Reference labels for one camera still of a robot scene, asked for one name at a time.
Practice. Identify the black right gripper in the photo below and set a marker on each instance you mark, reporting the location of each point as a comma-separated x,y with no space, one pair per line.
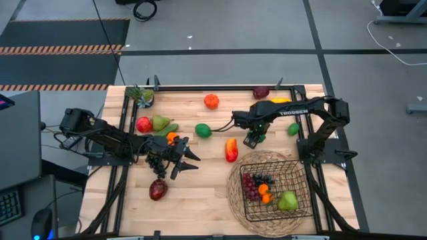
252,140

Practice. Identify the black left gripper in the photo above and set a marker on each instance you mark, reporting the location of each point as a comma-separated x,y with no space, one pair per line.
160,146

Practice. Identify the black grape bunch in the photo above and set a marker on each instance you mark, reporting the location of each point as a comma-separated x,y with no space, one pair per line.
160,170

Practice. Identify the small orange pepper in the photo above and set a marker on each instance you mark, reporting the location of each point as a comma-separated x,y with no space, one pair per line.
171,136

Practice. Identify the green cucumber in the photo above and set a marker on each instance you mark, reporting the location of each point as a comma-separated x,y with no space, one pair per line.
168,129

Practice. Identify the large dark red fruit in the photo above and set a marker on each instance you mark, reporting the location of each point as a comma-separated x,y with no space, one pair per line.
158,190

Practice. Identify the red grape bunch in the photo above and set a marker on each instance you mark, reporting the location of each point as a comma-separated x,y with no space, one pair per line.
249,186

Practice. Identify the small dark red fruit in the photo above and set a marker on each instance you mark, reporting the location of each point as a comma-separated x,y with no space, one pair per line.
261,92

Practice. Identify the tangerine cluster with leaves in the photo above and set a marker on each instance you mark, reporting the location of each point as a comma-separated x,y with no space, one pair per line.
263,189

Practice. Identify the red apple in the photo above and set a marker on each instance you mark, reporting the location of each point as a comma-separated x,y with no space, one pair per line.
144,125

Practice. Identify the bumpy orange pumpkin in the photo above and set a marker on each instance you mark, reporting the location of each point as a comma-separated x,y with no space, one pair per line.
211,101

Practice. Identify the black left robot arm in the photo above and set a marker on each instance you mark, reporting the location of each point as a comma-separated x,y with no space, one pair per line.
110,136

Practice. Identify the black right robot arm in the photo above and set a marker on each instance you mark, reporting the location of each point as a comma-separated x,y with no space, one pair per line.
290,110

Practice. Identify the dark blue grape bunch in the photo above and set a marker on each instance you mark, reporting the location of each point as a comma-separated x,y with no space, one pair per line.
263,179

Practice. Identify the round woven placemat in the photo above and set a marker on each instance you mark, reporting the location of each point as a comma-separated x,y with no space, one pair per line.
233,200

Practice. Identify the grey table clamp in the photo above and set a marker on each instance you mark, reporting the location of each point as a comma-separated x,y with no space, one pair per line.
279,83
156,82

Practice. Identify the potted succulent plant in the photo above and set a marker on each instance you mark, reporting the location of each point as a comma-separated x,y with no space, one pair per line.
143,97

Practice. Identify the black edge clamp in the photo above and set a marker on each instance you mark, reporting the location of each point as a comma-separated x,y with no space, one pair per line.
156,235

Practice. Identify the black power adapter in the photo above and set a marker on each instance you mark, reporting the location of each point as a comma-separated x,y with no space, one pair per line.
70,142

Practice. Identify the dark grey desk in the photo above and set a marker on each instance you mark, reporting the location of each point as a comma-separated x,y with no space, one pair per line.
36,196

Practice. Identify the black computer mouse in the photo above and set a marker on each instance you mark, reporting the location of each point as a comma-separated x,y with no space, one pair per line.
41,223

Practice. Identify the grey furniture foot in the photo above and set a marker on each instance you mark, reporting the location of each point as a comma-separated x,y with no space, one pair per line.
417,108

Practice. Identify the grey computer monitor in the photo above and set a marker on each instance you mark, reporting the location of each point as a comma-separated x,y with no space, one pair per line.
20,140

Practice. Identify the black hazard-striped floor mat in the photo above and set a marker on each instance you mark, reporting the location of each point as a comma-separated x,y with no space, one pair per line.
60,33

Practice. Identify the backlit keyboard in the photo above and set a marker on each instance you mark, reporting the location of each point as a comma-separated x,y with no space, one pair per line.
10,206

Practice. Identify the small lit screen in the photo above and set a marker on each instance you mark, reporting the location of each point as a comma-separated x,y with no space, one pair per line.
5,102

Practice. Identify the black cabinet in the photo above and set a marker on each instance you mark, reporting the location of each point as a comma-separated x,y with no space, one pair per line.
393,6

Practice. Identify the grey desk leg frame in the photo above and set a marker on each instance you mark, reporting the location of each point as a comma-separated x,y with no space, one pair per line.
397,20

